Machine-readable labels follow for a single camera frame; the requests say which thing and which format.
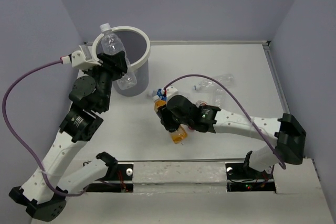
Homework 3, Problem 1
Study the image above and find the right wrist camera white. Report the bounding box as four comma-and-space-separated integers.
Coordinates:
162, 86, 179, 102

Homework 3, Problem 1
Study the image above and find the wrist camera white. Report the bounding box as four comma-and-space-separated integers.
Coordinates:
70, 45, 101, 71
162, 86, 179, 102

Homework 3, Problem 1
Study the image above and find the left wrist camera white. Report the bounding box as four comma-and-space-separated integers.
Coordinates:
70, 45, 101, 71

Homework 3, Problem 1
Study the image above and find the grey bin with white rim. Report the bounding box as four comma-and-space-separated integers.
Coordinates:
91, 23, 151, 97

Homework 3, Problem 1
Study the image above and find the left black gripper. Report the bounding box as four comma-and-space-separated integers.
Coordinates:
84, 51, 130, 111

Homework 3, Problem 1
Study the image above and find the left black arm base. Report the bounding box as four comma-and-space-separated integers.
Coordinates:
86, 162, 134, 193

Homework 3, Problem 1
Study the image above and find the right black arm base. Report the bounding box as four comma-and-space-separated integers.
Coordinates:
226, 163, 276, 193

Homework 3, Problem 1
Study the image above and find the red cap crushed bottle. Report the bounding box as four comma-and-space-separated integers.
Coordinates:
187, 100, 210, 133

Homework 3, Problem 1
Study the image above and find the blue label clear bottle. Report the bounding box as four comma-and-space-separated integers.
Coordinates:
147, 88, 167, 102

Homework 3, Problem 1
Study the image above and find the clear bottle pale cap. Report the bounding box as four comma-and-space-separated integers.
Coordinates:
212, 88, 225, 109

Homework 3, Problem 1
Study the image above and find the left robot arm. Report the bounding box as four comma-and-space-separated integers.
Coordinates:
2, 50, 128, 222

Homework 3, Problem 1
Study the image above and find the clear bottle blue cap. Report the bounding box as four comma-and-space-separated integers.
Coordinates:
194, 72, 236, 93

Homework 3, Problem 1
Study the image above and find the orange milk tea bottle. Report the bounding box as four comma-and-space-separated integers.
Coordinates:
153, 95, 187, 144

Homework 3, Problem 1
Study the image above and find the clear bottle white cap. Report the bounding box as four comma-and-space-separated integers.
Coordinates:
100, 23, 137, 90

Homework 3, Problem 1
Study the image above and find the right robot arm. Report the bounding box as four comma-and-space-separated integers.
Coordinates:
155, 95, 306, 178

